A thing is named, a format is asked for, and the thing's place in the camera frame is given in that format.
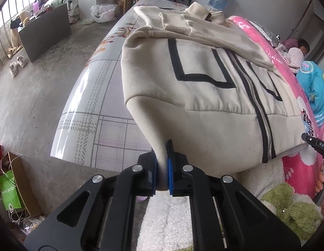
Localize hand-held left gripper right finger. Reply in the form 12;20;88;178
167;140;301;251

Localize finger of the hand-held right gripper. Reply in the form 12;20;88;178
301;133;324;160

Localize dark grey cabinet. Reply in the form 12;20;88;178
18;3;72;63

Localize pink floral blanket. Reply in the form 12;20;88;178
227;15;324;196

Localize green plush toy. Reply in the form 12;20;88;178
260;183;324;241

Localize metal window railing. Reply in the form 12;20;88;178
0;0;45;74

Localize beige slippers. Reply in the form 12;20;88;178
6;47;21;58

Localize cream zip hoodie black trim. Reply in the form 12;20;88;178
121;1;310;191

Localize person's right hand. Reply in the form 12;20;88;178
316;163;324;210

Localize white fluffy blanket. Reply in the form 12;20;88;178
137;159;324;251

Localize green paper bag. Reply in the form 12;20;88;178
0;152;42;216

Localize white plastic bag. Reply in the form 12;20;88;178
90;4;117;23

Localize bed with floral mat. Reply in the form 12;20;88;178
51;0;319;178

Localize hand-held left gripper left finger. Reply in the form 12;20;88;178
24;152;157;251

